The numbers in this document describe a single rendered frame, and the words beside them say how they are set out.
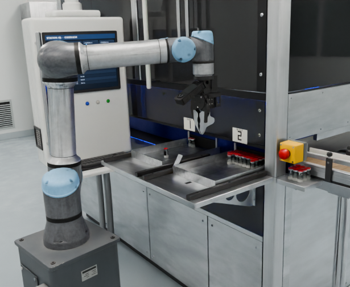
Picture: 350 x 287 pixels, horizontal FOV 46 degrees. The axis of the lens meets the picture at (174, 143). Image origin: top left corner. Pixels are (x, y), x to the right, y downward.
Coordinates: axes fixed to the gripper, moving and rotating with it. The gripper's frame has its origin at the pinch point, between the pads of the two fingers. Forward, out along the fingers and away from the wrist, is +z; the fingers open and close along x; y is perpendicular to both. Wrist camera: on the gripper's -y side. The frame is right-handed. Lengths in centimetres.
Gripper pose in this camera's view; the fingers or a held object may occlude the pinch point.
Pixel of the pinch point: (200, 131)
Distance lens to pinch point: 149.9
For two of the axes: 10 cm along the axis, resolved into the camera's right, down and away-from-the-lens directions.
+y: 8.0, -1.8, 5.7
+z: 0.4, 9.7, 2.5
